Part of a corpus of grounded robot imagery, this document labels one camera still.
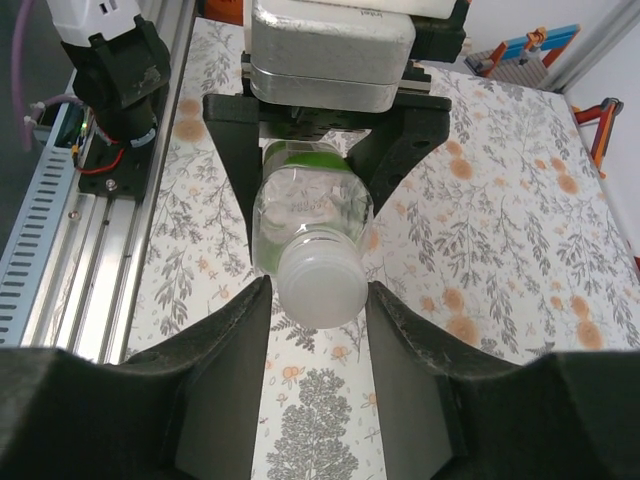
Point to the aluminium mounting rail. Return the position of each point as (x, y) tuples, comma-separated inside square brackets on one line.
[(110, 240)]

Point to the aluminium frame post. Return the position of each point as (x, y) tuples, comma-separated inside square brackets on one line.
[(585, 50)]

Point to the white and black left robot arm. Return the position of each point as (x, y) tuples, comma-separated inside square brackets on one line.
[(120, 85)]

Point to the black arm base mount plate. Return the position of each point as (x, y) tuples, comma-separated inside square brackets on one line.
[(145, 175)]

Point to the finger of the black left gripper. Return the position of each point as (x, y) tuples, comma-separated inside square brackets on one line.
[(232, 145), (405, 140)]

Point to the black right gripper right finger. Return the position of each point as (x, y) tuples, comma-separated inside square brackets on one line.
[(500, 425)]

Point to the white bottle cap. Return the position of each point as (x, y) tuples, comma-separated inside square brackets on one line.
[(322, 290)]

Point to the clear bottle light green label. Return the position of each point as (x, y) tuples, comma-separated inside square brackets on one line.
[(310, 205)]

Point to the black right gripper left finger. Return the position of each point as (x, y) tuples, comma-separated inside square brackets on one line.
[(125, 420)]

